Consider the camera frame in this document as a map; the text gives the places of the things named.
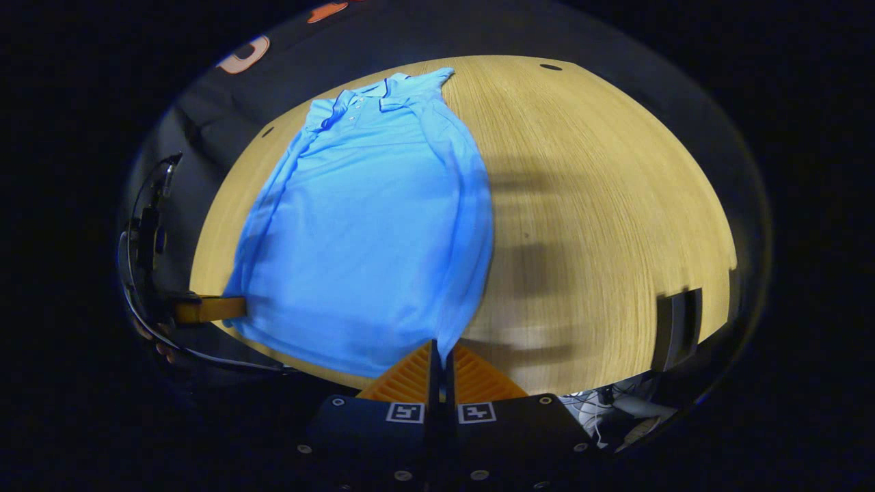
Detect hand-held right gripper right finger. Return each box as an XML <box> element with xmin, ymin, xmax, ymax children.
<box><xmin>444</xmin><ymin>342</ymin><xmax>602</xmax><ymax>492</ymax></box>

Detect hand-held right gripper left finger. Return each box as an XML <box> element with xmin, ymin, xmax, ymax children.
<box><xmin>295</xmin><ymin>340</ymin><xmax>442</xmax><ymax>492</ymax></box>

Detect light blue T-shirt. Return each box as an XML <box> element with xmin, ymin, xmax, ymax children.
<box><xmin>222</xmin><ymin>66</ymin><xmax>495</xmax><ymax>380</ymax></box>

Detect dark rectangular object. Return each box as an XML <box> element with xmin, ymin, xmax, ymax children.
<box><xmin>651</xmin><ymin>287</ymin><xmax>705</xmax><ymax>374</ymax></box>

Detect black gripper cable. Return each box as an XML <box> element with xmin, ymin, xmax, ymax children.
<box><xmin>118</xmin><ymin>154</ymin><xmax>296</xmax><ymax>375</ymax></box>

